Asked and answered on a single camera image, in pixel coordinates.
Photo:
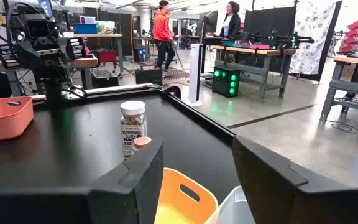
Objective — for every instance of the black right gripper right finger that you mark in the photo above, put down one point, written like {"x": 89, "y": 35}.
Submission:
{"x": 291, "y": 202}

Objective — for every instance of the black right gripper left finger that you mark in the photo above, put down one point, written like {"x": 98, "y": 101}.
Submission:
{"x": 57, "y": 205}

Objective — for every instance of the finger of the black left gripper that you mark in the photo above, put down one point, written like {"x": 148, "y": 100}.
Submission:
{"x": 76, "y": 48}
{"x": 8, "y": 56}

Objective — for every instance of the white-lid seasoning jar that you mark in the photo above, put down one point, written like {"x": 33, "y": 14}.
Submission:
{"x": 133, "y": 124}

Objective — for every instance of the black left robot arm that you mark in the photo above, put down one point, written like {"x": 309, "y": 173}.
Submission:
{"x": 53, "y": 93}

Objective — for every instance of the blue storage bin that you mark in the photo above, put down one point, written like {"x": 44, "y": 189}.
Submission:
{"x": 85, "y": 28}

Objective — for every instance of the red box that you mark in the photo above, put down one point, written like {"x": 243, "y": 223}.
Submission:
{"x": 107, "y": 56}

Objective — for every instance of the black box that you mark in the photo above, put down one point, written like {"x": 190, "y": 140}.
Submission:
{"x": 104, "y": 79}
{"x": 148, "y": 76}

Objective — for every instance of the clear plastic bin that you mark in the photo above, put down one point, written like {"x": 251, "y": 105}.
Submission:
{"x": 235, "y": 208}

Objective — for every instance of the salmon plastic bin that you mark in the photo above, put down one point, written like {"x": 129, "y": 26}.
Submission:
{"x": 5, "y": 119}

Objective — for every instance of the person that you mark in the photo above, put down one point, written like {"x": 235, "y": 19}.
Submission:
{"x": 230, "y": 23}
{"x": 162, "y": 31}

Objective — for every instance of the black table clamp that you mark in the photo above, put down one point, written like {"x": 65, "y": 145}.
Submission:
{"x": 172, "y": 91}

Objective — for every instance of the orange plastic bin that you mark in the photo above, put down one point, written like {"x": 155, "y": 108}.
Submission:
{"x": 179, "y": 205}

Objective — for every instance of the white tower fan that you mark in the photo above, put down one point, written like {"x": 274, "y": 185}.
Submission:
{"x": 195, "y": 74}

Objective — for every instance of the grey wooden-top workbench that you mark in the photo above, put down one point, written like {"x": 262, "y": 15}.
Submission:
{"x": 346, "y": 87}

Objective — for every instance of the black computer with green lights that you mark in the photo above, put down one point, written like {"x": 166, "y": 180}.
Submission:
{"x": 225, "y": 81}

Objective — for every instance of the black monitor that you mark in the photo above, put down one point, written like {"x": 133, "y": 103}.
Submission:
{"x": 210, "y": 21}

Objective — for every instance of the wooden workbench with robot arms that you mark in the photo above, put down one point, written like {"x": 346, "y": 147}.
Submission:
{"x": 256, "y": 54}

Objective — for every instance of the patterned white curtain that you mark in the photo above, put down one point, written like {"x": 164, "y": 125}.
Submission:
{"x": 312, "y": 40}

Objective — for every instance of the red storage bins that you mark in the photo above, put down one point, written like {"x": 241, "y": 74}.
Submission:
{"x": 354, "y": 35}

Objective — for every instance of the black partition panel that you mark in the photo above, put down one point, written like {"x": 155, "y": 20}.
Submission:
{"x": 269, "y": 21}

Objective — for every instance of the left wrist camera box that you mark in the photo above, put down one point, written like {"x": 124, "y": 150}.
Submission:
{"x": 38, "y": 28}

